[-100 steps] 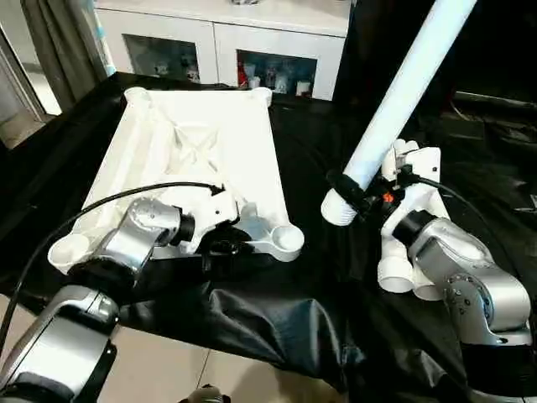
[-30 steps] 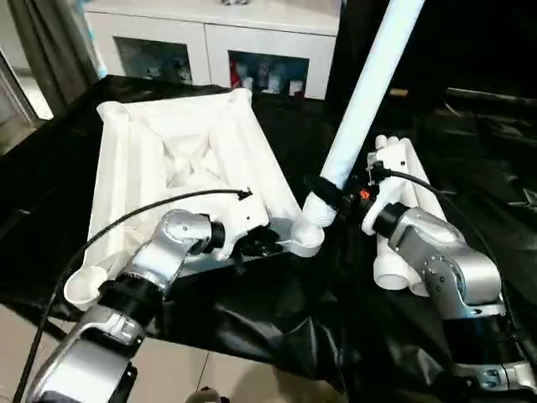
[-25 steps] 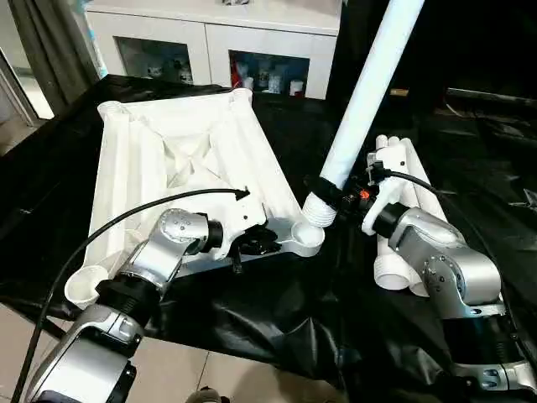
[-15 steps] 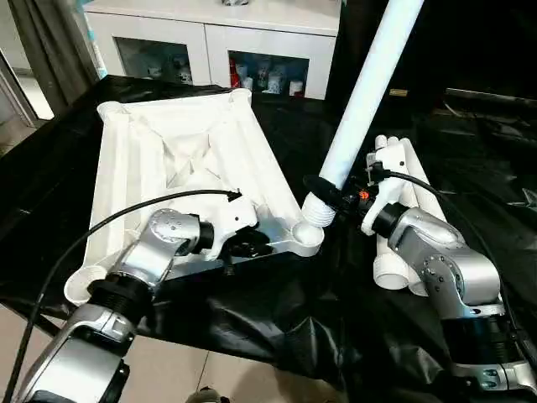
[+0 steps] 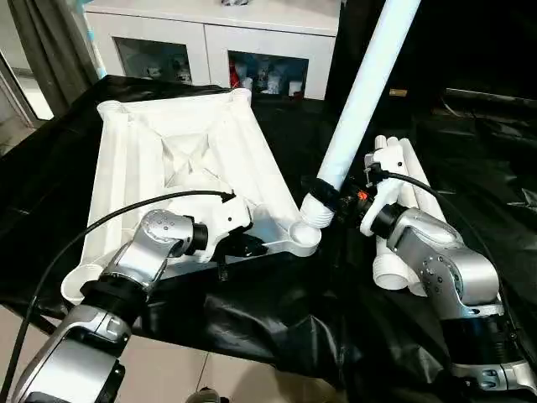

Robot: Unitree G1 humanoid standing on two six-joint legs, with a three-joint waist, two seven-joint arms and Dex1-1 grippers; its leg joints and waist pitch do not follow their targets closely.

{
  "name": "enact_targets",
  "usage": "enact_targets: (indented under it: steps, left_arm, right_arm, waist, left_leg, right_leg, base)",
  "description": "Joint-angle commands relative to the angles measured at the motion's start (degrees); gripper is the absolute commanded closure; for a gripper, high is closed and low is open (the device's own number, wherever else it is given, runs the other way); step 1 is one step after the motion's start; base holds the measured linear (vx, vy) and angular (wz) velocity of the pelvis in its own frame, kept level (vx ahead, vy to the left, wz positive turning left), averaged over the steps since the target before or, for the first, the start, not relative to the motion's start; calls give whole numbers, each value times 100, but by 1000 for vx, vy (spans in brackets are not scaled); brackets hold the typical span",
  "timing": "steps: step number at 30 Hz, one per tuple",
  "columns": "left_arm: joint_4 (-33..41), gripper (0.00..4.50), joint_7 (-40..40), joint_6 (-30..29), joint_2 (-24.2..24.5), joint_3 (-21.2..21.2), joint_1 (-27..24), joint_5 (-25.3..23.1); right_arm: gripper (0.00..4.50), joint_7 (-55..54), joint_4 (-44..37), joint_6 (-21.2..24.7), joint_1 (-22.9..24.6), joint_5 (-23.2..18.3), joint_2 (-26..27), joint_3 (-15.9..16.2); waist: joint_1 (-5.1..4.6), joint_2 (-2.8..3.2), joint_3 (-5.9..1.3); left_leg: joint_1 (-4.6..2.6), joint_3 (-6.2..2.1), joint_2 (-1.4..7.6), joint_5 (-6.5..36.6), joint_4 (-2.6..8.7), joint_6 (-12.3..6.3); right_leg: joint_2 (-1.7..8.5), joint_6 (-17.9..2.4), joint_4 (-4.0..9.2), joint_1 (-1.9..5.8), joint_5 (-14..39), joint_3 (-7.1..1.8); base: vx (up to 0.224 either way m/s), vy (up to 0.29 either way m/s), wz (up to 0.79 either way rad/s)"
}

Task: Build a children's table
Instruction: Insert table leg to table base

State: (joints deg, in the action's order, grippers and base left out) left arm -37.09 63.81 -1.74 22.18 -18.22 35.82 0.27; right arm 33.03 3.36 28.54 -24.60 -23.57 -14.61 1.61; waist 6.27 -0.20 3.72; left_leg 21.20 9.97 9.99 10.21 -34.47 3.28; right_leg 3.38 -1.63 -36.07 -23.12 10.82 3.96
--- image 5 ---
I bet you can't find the white plastic table leg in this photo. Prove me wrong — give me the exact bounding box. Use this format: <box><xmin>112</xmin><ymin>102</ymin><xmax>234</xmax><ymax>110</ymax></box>
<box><xmin>300</xmin><ymin>0</ymin><xmax>420</xmax><ymax>229</ymax></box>
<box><xmin>386</xmin><ymin>137</ymin><xmax>430</xmax><ymax>296</ymax></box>
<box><xmin>401</xmin><ymin>139</ymin><xmax>446</xmax><ymax>223</ymax></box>
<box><xmin>372</xmin><ymin>134</ymin><xmax>409</xmax><ymax>291</ymax></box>

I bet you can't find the white plastic table top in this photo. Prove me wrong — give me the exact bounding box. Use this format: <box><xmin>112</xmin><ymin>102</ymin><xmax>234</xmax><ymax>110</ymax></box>
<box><xmin>60</xmin><ymin>88</ymin><xmax>322</xmax><ymax>305</ymax></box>

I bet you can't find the black plastic mat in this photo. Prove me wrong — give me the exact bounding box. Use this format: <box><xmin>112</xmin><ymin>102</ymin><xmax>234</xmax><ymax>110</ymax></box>
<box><xmin>0</xmin><ymin>74</ymin><xmax>537</xmax><ymax>403</ymax></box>

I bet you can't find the white glass-door cabinet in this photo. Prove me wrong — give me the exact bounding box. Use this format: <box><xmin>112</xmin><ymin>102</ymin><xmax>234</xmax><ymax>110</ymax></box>
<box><xmin>84</xmin><ymin>0</ymin><xmax>343</xmax><ymax>100</ymax></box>

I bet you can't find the grey curtain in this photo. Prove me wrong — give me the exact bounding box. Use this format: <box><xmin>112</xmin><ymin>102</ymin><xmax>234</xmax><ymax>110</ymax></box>
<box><xmin>0</xmin><ymin>0</ymin><xmax>102</xmax><ymax>118</ymax></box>

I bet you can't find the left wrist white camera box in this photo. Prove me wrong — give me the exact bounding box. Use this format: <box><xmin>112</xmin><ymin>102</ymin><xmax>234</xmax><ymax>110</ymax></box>
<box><xmin>197</xmin><ymin>195</ymin><xmax>254</xmax><ymax>257</ymax></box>

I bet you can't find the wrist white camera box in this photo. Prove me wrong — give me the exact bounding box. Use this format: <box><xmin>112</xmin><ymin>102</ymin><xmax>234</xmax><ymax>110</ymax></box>
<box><xmin>197</xmin><ymin>195</ymin><xmax>254</xmax><ymax>257</ymax></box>
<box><xmin>361</xmin><ymin>144</ymin><xmax>404</xmax><ymax>236</ymax></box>

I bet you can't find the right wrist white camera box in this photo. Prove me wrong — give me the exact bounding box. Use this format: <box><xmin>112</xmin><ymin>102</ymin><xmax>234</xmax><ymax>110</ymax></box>
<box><xmin>361</xmin><ymin>144</ymin><xmax>404</xmax><ymax>236</ymax></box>

